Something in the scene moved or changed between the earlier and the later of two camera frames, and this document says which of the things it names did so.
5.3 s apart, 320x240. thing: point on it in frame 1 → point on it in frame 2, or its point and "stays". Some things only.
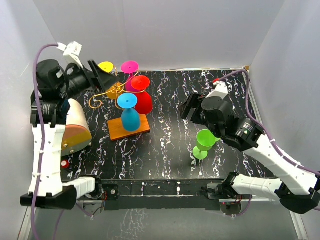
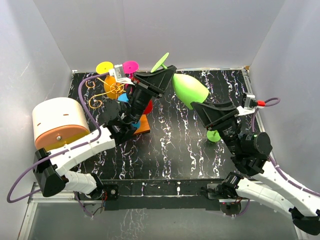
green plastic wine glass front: (205, 140) → (187, 90)
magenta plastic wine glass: (129, 67) stays
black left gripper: (103, 79) → (154, 83)
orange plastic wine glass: (113, 92) stays
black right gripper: (194, 101) → (213, 116)
